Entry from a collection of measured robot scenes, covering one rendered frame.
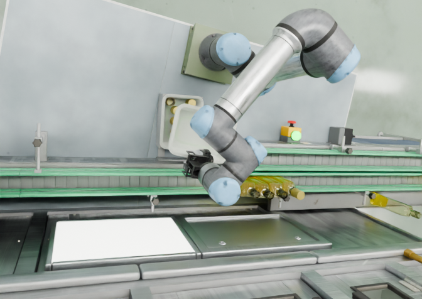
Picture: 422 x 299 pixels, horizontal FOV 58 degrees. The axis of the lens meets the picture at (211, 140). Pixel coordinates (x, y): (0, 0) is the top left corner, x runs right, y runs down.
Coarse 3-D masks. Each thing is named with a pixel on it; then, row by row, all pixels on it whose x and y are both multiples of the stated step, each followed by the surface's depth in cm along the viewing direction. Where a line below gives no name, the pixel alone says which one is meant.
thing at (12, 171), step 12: (0, 168) 130; (12, 168) 131; (24, 168) 132; (48, 168) 135; (60, 168) 137; (72, 168) 138; (84, 168) 140; (96, 168) 141; (108, 168) 143; (120, 168) 144; (132, 168) 146
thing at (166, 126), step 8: (168, 96) 152; (176, 96) 153; (184, 96) 154; (192, 96) 155; (176, 104) 160; (200, 104) 157; (168, 112) 160; (168, 120) 160; (160, 128) 153; (168, 128) 161; (160, 136) 153; (168, 136) 161; (160, 144) 153
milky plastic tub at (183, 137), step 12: (180, 108) 125; (192, 108) 126; (180, 120) 132; (180, 132) 133; (192, 132) 134; (168, 144) 125; (180, 144) 133; (192, 144) 135; (204, 144) 136; (216, 156) 137
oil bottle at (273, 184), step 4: (256, 176) 158; (260, 176) 158; (264, 176) 158; (264, 180) 151; (268, 180) 151; (272, 180) 151; (268, 184) 147; (272, 184) 146; (276, 184) 146; (280, 184) 147; (272, 188) 145; (276, 196) 146
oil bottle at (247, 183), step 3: (246, 180) 146; (249, 180) 146; (243, 183) 142; (246, 183) 142; (249, 183) 142; (252, 183) 143; (243, 186) 142; (246, 186) 141; (249, 186) 141; (252, 186) 142; (255, 186) 143; (243, 189) 141; (246, 189) 141; (255, 189) 142; (243, 192) 142; (246, 192) 141; (240, 195) 144; (243, 195) 142; (246, 195) 141; (249, 195) 142
